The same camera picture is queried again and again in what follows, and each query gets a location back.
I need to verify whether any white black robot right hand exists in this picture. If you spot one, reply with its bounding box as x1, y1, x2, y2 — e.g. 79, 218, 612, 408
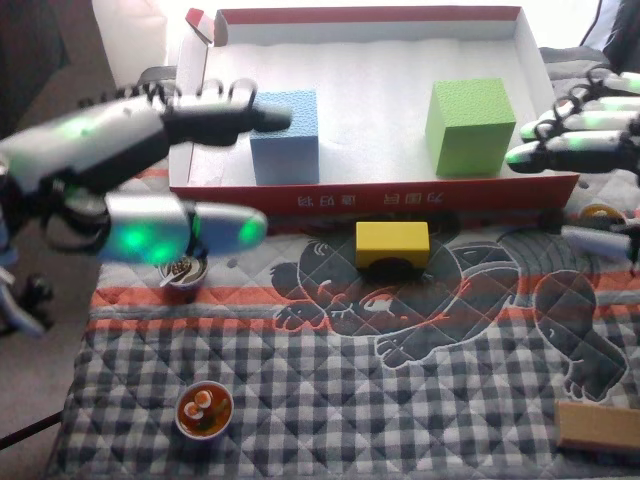
504, 68, 640, 263

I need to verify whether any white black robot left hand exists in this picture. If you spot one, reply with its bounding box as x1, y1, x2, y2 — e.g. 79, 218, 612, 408
0, 78, 295, 266

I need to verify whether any red white cardboard box tray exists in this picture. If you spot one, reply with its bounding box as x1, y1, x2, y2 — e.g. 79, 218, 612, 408
168, 5, 581, 219

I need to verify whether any small toy food bowl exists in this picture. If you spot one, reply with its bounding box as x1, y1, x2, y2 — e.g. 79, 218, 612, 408
579, 203, 629, 227

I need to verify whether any white foam board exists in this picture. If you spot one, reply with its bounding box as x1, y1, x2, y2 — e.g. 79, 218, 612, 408
91, 0, 169, 89

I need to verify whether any green cube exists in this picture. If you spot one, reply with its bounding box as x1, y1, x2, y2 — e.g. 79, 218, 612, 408
424, 77, 517, 179

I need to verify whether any toy coffee cup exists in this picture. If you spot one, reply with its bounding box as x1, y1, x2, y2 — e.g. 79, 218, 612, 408
158, 253, 210, 304

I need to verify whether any blue cube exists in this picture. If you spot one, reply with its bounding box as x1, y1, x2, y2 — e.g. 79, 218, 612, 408
248, 89, 321, 186

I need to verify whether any yellow arch block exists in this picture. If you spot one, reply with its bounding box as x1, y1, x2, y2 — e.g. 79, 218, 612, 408
354, 220, 431, 271

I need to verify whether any wooden block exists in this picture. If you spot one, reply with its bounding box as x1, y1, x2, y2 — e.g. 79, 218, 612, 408
553, 399, 640, 454

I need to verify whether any toy noodle soup bowl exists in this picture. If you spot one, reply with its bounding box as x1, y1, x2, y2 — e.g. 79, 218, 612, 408
174, 380, 235, 441

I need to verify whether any grey checked bear quilt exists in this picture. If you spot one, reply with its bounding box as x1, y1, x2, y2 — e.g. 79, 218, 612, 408
44, 164, 640, 480

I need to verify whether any black cable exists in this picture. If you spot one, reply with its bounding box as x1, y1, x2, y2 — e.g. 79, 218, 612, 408
0, 412, 64, 451

